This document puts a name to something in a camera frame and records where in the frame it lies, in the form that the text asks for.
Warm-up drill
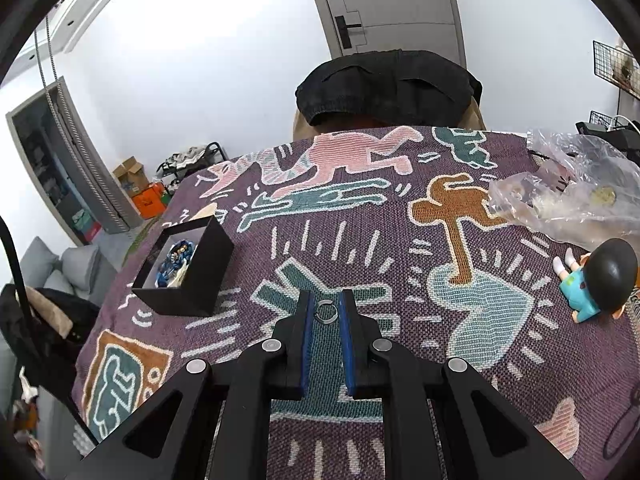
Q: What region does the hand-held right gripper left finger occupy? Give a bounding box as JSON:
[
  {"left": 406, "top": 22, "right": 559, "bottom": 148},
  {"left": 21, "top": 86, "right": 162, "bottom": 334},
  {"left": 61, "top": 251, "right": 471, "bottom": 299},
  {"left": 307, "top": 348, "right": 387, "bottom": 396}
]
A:
[{"left": 80, "top": 290, "right": 314, "bottom": 480}]

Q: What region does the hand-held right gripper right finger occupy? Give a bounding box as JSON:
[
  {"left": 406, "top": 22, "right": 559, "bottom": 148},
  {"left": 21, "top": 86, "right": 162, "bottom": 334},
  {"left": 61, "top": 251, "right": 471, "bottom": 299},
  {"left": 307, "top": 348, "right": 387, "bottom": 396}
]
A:
[{"left": 338, "top": 289, "right": 583, "bottom": 480}]

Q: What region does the black jewelry box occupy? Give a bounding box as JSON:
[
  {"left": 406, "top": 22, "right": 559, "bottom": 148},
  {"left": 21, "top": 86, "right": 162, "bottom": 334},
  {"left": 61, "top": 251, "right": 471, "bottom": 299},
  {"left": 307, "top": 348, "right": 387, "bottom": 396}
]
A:
[{"left": 130, "top": 215, "right": 236, "bottom": 317}]

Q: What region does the blue beaded jewelry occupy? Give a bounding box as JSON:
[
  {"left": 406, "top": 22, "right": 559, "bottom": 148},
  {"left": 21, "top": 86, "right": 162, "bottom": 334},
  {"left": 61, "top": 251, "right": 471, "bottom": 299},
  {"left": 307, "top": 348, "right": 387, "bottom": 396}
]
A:
[{"left": 154, "top": 241, "right": 197, "bottom": 289}]

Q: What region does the purple printed table cloth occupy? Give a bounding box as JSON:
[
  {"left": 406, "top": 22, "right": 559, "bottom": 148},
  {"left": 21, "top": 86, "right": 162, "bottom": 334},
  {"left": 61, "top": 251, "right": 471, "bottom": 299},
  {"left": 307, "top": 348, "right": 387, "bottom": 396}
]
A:
[{"left": 72, "top": 125, "right": 640, "bottom": 480}]

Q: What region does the orange box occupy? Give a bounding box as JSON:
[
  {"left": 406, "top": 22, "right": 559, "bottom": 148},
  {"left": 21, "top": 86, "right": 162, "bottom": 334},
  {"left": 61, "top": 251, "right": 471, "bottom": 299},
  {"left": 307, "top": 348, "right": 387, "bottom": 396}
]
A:
[{"left": 132, "top": 182, "right": 167, "bottom": 219}]

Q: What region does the black shoe rack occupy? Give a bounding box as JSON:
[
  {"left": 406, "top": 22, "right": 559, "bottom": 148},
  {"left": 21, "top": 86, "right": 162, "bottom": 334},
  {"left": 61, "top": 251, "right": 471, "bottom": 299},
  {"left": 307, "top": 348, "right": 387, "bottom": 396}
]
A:
[{"left": 157, "top": 142, "right": 227, "bottom": 197}]

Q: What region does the grey sofa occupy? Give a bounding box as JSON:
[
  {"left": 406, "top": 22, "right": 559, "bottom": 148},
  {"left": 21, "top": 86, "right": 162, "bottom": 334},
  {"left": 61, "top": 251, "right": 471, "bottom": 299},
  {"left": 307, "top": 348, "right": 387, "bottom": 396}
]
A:
[{"left": 0, "top": 236, "right": 119, "bottom": 361}]

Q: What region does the open cardboard box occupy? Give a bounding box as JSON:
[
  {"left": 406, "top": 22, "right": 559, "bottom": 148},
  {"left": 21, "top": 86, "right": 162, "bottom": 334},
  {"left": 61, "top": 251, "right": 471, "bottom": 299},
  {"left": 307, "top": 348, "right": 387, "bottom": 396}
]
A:
[{"left": 112, "top": 155, "right": 149, "bottom": 194}]

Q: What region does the dark cloth pile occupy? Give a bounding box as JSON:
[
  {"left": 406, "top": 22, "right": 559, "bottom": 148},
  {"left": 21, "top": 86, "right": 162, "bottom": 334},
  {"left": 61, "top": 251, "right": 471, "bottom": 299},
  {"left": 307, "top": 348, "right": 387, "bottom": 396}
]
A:
[{"left": 0, "top": 284, "right": 102, "bottom": 397}]

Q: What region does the black jacket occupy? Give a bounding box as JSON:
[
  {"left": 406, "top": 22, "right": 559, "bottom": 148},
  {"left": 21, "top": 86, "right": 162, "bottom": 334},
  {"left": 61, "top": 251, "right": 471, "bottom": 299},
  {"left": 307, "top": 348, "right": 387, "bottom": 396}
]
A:
[{"left": 295, "top": 49, "right": 484, "bottom": 129}]

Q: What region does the crumpled clear plastic bag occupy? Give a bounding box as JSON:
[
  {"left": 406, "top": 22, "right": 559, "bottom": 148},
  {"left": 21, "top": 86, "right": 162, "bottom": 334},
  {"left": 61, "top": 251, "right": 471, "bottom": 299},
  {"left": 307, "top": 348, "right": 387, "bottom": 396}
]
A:
[{"left": 487, "top": 128, "right": 640, "bottom": 252}]

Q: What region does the blue shirt doll figurine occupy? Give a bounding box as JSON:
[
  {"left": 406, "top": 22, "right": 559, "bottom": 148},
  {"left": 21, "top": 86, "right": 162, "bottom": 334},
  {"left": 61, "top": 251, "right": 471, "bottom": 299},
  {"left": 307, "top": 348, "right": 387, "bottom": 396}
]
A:
[{"left": 552, "top": 237, "right": 640, "bottom": 322}]

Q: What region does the grey glass door cabinet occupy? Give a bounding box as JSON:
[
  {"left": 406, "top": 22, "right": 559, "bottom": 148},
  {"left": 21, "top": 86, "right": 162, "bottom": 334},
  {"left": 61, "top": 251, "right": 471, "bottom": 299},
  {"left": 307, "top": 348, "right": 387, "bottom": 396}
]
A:
[{"left": 5, "top": 75, "right": 134, "bottom": 247}]

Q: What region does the black bag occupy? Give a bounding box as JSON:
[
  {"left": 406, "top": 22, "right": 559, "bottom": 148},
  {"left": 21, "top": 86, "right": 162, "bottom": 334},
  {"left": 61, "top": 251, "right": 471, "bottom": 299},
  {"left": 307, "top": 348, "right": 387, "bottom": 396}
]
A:
[{"left": 575, "top": 120, "right": 640, "bottom": 149}]

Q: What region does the grey door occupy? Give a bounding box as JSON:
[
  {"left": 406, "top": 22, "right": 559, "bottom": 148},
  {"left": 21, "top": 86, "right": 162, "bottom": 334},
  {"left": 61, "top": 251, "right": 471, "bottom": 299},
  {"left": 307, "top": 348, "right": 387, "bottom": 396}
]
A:
[{"left": 312, "top": 0, "right": 469, "bottom": 69}]

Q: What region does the black cable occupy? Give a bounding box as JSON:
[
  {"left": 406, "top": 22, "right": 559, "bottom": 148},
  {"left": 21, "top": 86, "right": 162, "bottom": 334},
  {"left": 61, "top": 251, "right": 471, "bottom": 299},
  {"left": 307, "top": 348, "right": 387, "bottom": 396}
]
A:
[{"left": 0, "top": 214, "right": 37, "bottom": 362}]

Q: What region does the black door handle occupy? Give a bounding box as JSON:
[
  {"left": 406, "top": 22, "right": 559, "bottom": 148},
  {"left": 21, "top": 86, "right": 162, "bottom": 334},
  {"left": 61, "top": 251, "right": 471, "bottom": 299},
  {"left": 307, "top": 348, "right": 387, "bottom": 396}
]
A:
[{"left": 334, "top": 14, "right": 364, "bottom": 50}]

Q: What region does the black wire rack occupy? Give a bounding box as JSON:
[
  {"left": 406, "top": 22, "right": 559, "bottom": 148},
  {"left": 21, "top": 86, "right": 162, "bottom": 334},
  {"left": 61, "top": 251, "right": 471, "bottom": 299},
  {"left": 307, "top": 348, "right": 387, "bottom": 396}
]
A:
[{"left": 592, "top": 39, "right": 640, "bottom": 99}]

